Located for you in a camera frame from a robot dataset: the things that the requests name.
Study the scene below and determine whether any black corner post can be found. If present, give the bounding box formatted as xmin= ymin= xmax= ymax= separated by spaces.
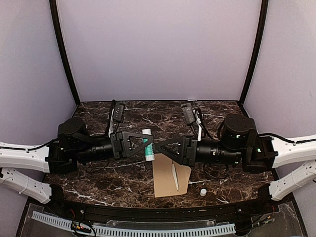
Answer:
xmin=238 ymin=0 xmax=269 ymax=107
xmin=49 ymin=0 xmax=81 ymax=107

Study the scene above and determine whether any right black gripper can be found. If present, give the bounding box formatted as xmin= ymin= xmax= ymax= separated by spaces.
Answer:
xmin=155 ymin=134 xmax=242 ymax=167

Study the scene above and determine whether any left black corner post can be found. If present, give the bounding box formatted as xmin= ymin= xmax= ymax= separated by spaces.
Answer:
xmin=49 ymin=0 xmax=81 ymax=107

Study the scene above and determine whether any small white-capped glue bottle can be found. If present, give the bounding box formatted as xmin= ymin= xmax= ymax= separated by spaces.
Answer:
xmin=142 ymin=128 xmax=155 ymax=161

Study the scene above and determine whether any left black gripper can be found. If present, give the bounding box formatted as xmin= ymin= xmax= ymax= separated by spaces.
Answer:
xmin=74 ymin=130 xmax=154 ymax=163

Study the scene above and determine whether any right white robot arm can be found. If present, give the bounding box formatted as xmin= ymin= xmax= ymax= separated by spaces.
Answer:
xmin=155 ymin=114 xmax=316 ymax=214

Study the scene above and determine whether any white slotted cable duct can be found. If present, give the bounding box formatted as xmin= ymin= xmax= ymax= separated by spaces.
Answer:
xmin=31 ymin=211 xmax=236 ymax=237

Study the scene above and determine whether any white glue bottle cap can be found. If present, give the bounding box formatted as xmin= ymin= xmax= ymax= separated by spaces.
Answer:
xmin=200 ymin=189 xmax=207 ymax=197

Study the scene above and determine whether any black front frame rail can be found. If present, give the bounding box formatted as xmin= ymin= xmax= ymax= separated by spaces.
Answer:
xmin=44 ymin=199 xmax=279 ymax=223

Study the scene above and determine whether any right black corner post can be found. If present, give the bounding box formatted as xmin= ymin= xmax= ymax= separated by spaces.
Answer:
xmin=238 ymin=0 xmax=269 ymax=107

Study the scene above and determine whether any brown kraft envelope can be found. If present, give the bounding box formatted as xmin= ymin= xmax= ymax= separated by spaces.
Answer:
xmin=152 ymin=154 xmax=192 ymax=198

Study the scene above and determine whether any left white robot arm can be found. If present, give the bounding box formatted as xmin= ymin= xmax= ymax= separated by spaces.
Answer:
xmin=0 ymin=117 xmax=154 ymax=215

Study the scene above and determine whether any white letter paper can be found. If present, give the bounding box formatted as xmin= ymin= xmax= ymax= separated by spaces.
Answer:
xmin=172 ymin=163 xmax=179 ymax=191

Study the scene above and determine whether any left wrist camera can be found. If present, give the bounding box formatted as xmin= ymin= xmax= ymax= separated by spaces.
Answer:
xmin=106 ymin=100 xmax=125 ymax=136

